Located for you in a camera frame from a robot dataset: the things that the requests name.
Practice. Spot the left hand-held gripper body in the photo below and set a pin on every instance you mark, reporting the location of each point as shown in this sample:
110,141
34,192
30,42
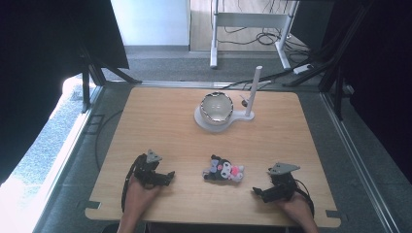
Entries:
147,168

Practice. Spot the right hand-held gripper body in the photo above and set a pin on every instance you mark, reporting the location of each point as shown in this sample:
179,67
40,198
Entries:
281,186

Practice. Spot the person's right hand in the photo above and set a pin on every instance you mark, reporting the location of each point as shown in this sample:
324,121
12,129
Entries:
296,208

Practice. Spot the person's left hand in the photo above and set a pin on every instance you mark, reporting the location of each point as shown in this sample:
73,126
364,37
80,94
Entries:
139,197

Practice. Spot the black and pink plush toy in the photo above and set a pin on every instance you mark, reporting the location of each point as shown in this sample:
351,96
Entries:
223,170

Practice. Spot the glossy bowl with dark rim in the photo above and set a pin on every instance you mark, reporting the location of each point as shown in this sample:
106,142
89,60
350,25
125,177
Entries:
216,108

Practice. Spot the white stand with pole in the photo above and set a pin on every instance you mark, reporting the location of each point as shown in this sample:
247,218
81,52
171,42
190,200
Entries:
249,97

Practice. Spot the black metal stand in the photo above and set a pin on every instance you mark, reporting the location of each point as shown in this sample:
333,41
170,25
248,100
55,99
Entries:
333,74
94,74

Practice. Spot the white power strip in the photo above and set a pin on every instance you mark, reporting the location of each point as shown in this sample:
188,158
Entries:
302,68

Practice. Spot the black curtain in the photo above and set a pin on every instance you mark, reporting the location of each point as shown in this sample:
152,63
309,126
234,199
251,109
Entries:
375,64
39,64

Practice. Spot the white metal desk frame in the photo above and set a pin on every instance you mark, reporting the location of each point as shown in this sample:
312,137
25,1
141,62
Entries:
247,19

